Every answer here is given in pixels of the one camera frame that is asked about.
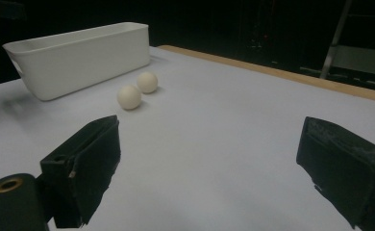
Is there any white plastic bin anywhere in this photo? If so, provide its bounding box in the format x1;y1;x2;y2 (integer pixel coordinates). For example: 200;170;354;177
2;21;151;102

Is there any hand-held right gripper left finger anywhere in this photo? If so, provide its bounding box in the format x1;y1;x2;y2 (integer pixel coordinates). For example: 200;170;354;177
36;115;122;229

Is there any white table sheet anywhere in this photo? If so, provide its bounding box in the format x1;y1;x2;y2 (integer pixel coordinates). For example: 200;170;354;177
0;45;375;231

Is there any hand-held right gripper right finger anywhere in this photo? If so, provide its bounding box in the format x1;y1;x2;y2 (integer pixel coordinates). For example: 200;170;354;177
295;115;375;231

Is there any white metal stand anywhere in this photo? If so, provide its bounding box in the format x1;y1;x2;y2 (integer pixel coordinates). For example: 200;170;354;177
299;0;375;94

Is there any white ball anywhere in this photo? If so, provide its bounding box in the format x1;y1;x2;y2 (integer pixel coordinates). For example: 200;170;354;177
136;70;160;94
116;84;143;111

